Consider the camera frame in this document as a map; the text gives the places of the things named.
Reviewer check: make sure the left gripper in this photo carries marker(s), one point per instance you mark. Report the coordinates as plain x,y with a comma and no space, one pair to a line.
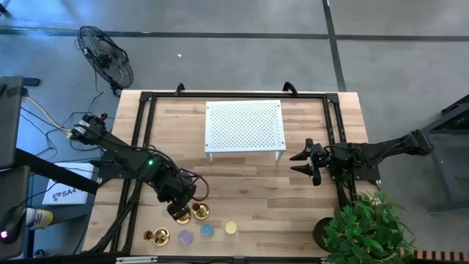
179,190

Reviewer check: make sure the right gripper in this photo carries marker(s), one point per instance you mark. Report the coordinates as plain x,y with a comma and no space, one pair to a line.
321,157

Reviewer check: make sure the brass candlestick holder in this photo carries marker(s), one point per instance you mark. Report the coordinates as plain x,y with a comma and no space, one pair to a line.
185,220
161,237
202,212

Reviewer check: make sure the purple candle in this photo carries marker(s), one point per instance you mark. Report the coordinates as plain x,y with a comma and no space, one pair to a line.
185,237

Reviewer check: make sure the blue candle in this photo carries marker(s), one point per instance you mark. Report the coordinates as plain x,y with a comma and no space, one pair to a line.
207,229

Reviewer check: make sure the yellow candle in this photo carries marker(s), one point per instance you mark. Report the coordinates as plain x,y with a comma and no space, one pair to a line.
231,227

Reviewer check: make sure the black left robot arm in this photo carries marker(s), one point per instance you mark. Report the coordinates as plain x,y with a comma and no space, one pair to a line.
121,154

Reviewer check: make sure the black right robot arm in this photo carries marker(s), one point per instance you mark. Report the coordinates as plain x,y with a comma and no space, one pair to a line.
384,150

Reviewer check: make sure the white perforated metal shelf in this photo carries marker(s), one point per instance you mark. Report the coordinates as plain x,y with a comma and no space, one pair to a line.
245,126

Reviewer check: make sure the green potted plant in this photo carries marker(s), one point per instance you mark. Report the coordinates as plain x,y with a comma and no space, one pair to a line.
366,231

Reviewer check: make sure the white paper sign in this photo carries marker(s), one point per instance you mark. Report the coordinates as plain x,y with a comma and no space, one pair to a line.
69,194

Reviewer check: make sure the black diagonal beam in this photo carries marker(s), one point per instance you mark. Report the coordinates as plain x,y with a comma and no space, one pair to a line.
55,170

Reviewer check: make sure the yellow spray can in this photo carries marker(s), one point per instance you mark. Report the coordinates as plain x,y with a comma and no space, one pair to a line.
38,218

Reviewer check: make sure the black floor fan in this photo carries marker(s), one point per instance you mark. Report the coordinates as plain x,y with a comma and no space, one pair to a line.
106,58

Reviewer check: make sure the orange black striped strip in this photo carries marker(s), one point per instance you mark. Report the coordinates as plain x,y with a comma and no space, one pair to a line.
439,255

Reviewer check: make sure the dark grey flat panel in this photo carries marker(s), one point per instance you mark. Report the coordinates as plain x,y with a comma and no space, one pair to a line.
9,121
11,183

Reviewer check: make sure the black computer mouse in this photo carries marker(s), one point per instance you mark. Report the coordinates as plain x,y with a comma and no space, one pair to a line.
12,225

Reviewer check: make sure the black aluminium table frame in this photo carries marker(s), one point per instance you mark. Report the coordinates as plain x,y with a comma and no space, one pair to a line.
238,95

